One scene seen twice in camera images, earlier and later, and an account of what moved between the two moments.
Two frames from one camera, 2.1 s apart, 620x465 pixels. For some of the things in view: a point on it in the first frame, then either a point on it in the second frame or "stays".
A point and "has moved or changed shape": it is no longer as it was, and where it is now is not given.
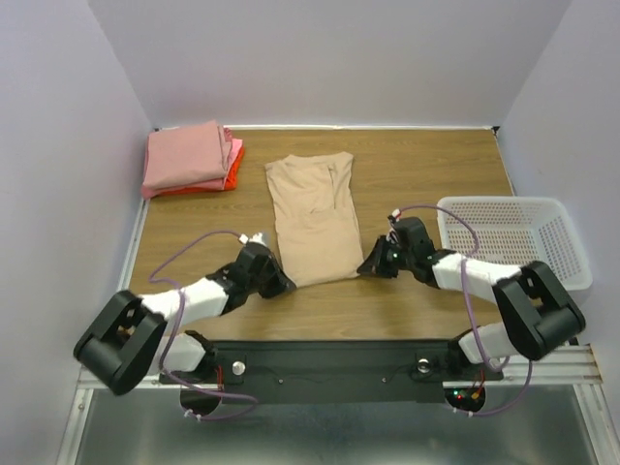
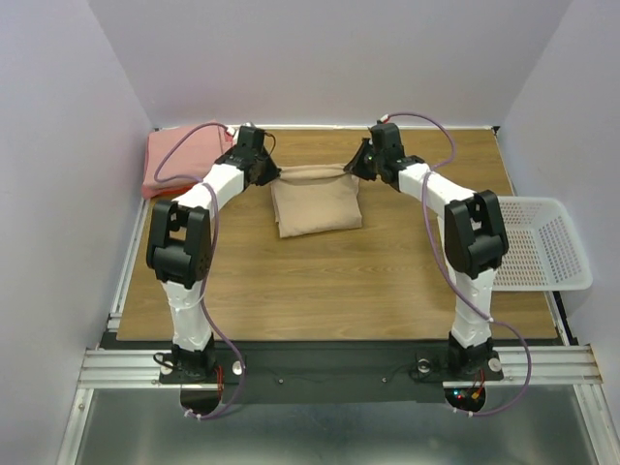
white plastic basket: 514,231 stays
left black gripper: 280,283 -> 272,172
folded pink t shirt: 187,157 stays
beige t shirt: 318,227 has moved or changed shape
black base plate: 332,372 stays
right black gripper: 381,258 -> 361,162
